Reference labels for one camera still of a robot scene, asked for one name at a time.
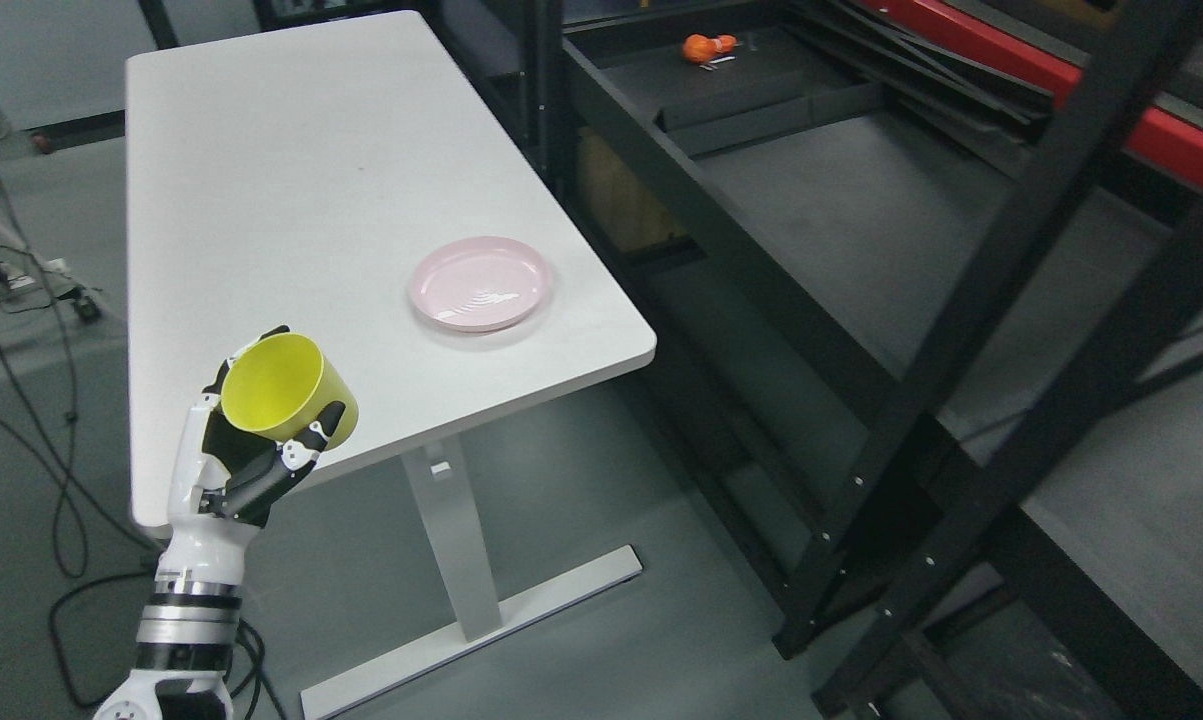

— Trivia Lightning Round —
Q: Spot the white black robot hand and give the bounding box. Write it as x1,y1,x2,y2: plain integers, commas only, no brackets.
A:
156,325,345,585

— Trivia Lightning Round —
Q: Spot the white power strip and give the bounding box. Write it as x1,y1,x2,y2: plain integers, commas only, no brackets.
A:
0,261,75,301

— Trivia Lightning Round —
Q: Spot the white table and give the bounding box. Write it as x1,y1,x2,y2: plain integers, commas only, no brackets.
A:
125,12,656,719

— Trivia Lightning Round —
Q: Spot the yellow plastic cup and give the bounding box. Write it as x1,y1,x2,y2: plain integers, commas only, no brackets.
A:
221,332,358,448

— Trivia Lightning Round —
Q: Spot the black metal shelf rack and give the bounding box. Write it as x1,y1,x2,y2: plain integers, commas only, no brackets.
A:
529,1,1203,719

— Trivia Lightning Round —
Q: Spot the red metal beam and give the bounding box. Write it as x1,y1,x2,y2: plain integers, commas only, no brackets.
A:
861,0,1203,194

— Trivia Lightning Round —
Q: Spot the orange toy on shelf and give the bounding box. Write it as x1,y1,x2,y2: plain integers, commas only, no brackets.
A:
680,35,737,64

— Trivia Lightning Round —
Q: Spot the pink plastic plate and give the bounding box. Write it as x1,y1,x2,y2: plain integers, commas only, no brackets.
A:
405,236,555,333

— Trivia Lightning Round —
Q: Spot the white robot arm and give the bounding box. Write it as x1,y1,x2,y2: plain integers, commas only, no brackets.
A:
93,571,243,719

